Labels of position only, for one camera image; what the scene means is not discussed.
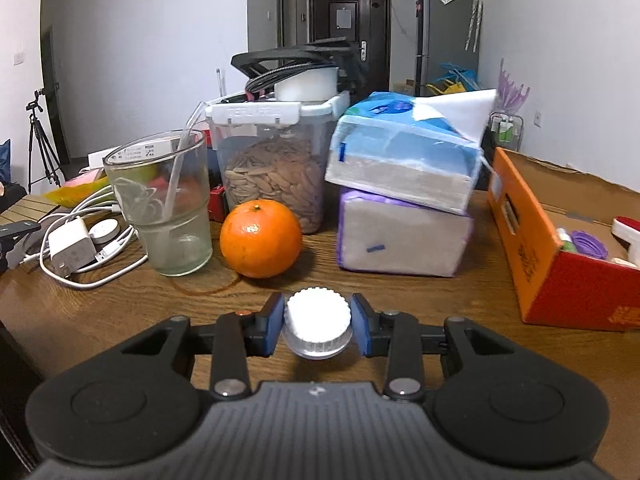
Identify yellow bag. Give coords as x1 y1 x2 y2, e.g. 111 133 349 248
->
425 77 468 97

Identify black coiled cable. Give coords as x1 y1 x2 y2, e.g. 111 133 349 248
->
245 60 331 101

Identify orange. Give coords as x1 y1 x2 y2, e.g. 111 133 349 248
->
220 199 304 279

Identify grey refrigerator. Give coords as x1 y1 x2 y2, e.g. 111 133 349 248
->
415 0 483 98

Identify purple tissue pack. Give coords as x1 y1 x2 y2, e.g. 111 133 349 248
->
336 185 475 278

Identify blue plastic bag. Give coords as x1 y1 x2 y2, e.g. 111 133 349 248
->
439 61 480 95

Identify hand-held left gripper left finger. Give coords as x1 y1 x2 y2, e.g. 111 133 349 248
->
112 291 287 402

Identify clear container of nuts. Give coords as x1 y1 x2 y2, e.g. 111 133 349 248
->
205 91 351 235

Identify clear drinking straw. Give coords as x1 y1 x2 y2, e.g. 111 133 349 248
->
162 101 207 221

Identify black camera tripod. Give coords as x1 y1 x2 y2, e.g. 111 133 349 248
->
26 89 63 193

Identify clear glass cup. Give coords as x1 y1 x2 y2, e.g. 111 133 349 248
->
103 130 214 277

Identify dark entrance door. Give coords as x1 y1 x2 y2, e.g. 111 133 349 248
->
308 0 391 93

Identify white folded umbrella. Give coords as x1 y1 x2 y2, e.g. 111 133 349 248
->
464 0 485 53

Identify blue tissue pack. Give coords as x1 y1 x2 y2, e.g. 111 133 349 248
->
324 89 498 216

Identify white flat carton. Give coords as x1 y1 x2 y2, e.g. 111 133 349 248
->
89 135 181 170

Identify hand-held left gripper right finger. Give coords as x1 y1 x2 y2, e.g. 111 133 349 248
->
350 292 518 403

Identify white round charging puck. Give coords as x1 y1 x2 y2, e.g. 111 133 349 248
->
89 219 122 245

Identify red and white lint brush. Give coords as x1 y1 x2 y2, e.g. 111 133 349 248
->
611 216 640 267

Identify white power adapter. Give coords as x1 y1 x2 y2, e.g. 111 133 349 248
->
47 216 98 279

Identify wire cart with bottles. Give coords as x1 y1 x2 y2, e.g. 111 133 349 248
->
487 110 525 153

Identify pink packet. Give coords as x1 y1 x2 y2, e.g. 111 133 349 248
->
65 167 108 188

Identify black plastic object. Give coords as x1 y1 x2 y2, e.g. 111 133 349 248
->
0 220 42 273

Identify purple clothes hanger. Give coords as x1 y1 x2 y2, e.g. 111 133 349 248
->
496 58 531 113

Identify yellow packet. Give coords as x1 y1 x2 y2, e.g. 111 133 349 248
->
44 180 113 208

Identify white charging cables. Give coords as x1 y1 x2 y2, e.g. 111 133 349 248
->
20 185 151 291

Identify small red box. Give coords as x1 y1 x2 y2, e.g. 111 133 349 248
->
207 185 226 223

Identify wooden slatted stool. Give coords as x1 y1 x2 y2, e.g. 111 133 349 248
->
0 195 53 233

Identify white round container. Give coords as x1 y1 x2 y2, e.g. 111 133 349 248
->
274 65 341 103

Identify white ribbed bottle cap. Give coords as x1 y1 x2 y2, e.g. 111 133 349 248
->
281 287 355 360

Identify red cardboard box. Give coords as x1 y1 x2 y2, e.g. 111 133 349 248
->
486 146 640 332

